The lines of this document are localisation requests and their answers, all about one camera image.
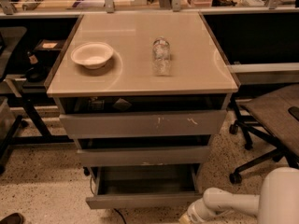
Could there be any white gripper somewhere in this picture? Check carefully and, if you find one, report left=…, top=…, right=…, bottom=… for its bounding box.
left=178, top=199, right=217, bottom=224

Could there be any grey bottom drawer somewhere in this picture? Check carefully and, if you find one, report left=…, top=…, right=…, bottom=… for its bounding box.
left=86, top=164, right=201, bottom=209

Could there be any grey drawer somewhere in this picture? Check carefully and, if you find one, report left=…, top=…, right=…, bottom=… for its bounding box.
left=86, top=164, right=201, bottom=209
left=78, top=135, right=210, bottom=167
left=56, top=94, right=229, bottom=139

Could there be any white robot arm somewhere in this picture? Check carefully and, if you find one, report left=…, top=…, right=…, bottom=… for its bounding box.
left=179, top=167, right=299, bottom=224

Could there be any grey middle drawer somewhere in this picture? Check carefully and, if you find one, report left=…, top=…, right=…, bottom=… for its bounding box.
left=78, top=135, right=210, bottom=167

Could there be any grey top drawer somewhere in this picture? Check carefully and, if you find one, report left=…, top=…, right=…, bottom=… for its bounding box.
left=56, top=94, right=229, bottom=139

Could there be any grey drawer cabinet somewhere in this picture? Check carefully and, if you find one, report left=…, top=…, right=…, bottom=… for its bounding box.
left=44, top=12, right=241, bottom=210

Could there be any black office chair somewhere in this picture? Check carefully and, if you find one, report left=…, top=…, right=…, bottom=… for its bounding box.
left=229, top=84, right=299, bottom=184

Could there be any clear plastic water bottle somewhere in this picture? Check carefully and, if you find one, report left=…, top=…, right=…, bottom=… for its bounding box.
left=152, top=36, right=171, bottom=76

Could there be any dark shoe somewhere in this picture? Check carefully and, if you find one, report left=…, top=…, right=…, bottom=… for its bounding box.
left=0, top=213, right=23, bottom=224

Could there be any white paper bowl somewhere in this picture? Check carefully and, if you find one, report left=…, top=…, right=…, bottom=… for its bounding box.
left=71, top=42, right=114, bottom=69

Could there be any black device under desk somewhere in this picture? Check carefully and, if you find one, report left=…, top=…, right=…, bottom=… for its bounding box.
left=25, top=51, right=47, bottom=82

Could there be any black floor cable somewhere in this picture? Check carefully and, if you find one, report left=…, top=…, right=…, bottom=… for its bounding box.
left=113, top=208, right=128, bottom=224

